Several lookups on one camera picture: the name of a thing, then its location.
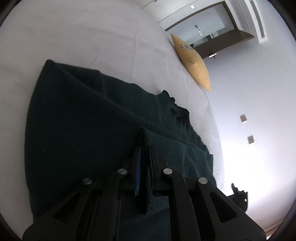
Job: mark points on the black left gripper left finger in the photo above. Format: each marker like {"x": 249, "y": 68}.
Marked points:
{"x": 115, "y": 203}

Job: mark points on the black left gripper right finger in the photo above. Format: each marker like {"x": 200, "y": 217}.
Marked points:
{"x": 198, "y": 209}

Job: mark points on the dark green knitted sweater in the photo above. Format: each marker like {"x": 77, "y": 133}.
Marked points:
{"x": 82, "y": 127}

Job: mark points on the black object on floor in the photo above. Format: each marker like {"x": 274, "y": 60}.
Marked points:
{"x": 240, "y": 198}

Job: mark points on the yellow pillow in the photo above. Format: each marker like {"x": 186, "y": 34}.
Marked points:
{"x": 193, "y": 62}

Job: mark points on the white bed sheet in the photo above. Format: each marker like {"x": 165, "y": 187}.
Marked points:
{"x": 115, "y": 37}

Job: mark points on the white air vent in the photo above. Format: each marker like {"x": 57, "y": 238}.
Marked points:
{"x": 255, "y": 21}

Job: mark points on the upper wall switch plate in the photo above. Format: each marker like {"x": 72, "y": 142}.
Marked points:
{"x": 243, "y": 118}

